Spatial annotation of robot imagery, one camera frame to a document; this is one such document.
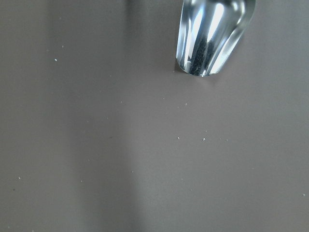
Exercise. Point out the metal scoop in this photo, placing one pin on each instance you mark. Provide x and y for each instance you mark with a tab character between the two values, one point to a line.
209	31

